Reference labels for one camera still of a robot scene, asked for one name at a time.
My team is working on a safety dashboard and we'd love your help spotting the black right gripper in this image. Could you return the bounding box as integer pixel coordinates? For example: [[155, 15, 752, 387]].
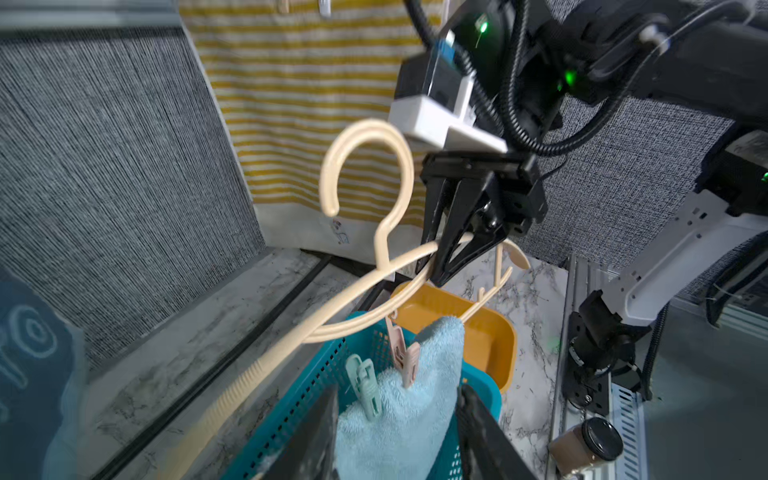
[[420, 151, 548, 287]]

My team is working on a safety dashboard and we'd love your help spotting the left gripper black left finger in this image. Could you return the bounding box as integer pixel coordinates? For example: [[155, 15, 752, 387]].
[[260, 385, 339, 480]]

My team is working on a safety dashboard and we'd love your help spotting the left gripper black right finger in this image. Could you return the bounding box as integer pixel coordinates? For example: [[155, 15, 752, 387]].
[[455, 385, 536, 480]]

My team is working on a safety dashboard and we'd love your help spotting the light blue terry towel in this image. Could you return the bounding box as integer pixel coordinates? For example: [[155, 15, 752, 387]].
[[335, 316, 465, 479]]

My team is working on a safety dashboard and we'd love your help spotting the mint green clothespin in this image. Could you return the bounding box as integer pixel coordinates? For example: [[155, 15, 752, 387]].
[[345, 354, 382, 421]]

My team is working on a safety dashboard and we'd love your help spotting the pink clothespin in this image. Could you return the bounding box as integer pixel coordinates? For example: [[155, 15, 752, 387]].
[[385, 311, 420, 389]]

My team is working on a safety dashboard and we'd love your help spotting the beige hanger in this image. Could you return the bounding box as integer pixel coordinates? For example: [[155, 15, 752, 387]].
[[157, 119, 438, 479]]

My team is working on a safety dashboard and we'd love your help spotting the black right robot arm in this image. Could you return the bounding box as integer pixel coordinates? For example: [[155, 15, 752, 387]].
[[406, 1, 767, 286]]

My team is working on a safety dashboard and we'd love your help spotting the teal plastic basket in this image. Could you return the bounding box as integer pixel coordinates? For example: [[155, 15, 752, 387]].
[[221, 320, 503, 479]]

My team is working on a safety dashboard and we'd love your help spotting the small black lidded jar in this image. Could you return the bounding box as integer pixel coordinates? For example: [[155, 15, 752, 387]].
[[548, 417, 624, 478]]

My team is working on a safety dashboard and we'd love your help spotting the yellow plastic tray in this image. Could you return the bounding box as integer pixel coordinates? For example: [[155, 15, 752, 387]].
[[394, 285, 518, 393]]

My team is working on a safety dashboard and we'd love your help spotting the black clothes rack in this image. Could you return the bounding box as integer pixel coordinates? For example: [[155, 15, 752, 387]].
[[77, 249, 371, 479]]

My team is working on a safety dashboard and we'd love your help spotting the yellow striped towel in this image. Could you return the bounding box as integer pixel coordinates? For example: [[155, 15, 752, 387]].
[[178, 1, 423, 254]]

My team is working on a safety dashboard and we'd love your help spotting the white clothespin on striped towel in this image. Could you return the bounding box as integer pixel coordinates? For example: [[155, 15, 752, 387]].
[[317, 0, 332, 18]]

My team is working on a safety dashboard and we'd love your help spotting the dark blue hello towel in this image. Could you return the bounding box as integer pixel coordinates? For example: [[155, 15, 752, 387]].
[[1, 268, 85, 479]]

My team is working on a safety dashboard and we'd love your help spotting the white right arm base mount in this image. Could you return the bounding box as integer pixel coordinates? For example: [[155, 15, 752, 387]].
[[563, 190, 767, 415]]

